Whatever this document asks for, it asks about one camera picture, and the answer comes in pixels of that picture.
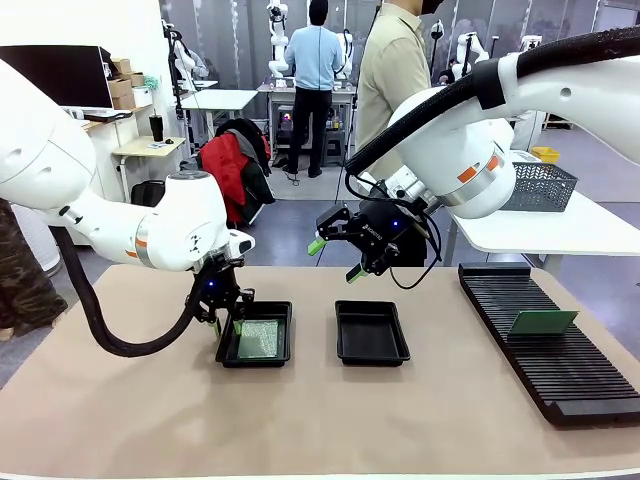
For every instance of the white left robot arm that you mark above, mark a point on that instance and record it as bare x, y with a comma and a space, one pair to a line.
175, 225

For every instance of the person in camouflage trousers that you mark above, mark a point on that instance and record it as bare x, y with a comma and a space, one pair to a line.
25, 280

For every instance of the red jacket on chair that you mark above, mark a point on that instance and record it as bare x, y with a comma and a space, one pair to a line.
257, 190

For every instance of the yellow bin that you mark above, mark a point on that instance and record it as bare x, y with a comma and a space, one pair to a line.
546, 155

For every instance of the seated person in grey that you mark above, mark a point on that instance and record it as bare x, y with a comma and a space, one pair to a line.
200, 67

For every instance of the brown cardboard box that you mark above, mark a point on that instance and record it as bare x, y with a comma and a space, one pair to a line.
136, 79
124, 101
120, 66
119, 87

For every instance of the black computer monitor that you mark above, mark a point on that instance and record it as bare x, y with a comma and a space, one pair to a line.
60, 75

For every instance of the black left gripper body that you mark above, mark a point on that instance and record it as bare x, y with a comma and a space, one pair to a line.
217, 280

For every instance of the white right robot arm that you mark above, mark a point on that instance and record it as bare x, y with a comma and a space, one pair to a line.
450, 150

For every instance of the large white side table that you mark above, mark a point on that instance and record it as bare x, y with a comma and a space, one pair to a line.
575, 230

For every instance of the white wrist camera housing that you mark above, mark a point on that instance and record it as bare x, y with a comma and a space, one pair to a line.
242, 245

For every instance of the man in blue shirt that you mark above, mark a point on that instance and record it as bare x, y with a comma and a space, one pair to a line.
312, 55

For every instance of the green circuit board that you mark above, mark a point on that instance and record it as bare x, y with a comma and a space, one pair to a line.
260, 340
542, 322

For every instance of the small wooden top desk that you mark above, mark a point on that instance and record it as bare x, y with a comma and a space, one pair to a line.
145, 146

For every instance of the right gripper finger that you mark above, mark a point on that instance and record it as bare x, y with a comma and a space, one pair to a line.
340, 220
370, 264

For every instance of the black tumbler cup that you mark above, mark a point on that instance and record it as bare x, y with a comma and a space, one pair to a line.
156, 130

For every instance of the white storage box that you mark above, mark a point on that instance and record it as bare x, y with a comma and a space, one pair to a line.
142, 97

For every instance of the grey workbench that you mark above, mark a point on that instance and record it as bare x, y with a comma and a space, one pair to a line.
265, 90

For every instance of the grey mesh basket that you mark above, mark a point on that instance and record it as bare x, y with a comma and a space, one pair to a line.
542, 187

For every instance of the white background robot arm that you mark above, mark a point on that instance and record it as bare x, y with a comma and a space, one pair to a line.
472, 47
346, 50
277, 45

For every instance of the black ESD tray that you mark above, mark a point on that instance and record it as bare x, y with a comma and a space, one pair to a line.
372, 335
284, 340

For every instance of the person in beige shirt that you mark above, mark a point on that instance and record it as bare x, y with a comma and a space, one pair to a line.
390, 75

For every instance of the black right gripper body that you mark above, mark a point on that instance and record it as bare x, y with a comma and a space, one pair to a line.
380, 230

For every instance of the white cylindrical appliance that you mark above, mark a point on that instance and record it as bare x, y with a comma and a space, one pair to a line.
37, 240

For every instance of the grey plastic stool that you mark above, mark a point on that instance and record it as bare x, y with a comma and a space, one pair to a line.
333, 147

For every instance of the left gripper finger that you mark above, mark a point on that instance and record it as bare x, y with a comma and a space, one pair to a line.
210, 312
242, 302

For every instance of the black slotted board rack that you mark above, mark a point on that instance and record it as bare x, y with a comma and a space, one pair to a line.
565, 370

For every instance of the black backpack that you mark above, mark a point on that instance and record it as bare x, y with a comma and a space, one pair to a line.
147, 192

